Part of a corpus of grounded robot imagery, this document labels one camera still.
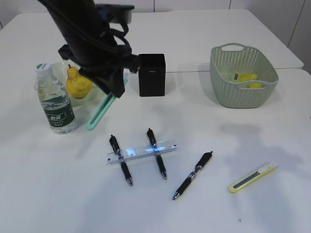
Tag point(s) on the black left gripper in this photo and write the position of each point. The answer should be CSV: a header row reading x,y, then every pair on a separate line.
x,y
115,83

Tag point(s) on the teal utility knife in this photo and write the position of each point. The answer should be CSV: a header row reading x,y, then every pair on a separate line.
x,y
101,111

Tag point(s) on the yellow pear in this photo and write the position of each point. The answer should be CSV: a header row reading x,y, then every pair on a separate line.
x,y
77,86

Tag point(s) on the clear water bottle green label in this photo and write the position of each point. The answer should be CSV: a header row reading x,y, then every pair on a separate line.
x,y
54,100

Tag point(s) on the yellow waste paper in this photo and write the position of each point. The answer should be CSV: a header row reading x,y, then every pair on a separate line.
x,y
238,77

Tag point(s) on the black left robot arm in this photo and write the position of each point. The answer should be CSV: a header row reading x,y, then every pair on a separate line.
x,y
95,40

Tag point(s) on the green wavy glass plate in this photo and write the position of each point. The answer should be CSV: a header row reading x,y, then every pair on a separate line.
x,y
60,70

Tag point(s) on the black square pen holder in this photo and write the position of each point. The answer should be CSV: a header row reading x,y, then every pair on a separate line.
x,y
152,75

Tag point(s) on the black pen left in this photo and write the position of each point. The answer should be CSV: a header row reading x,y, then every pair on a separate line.
x,y
116,149

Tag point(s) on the black pen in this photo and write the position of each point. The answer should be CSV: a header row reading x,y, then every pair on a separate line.
x,y
158,157
198,167
116,149

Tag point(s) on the black pen middle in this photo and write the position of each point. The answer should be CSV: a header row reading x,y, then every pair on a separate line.
x,y
158,157

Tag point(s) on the clear plastic ruler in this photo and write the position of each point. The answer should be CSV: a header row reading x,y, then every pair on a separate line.
x,y
130,154

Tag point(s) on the black pen right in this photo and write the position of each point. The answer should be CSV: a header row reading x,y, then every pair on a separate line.
x,y
198,167

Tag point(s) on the green plastic woven basket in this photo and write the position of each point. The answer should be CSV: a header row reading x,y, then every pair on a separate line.
x,y
225,59

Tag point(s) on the yellow utility knife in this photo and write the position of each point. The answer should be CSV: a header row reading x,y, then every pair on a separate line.
x,y
252,177

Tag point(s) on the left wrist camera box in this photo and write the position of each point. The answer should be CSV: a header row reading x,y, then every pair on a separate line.
x,y
111,12

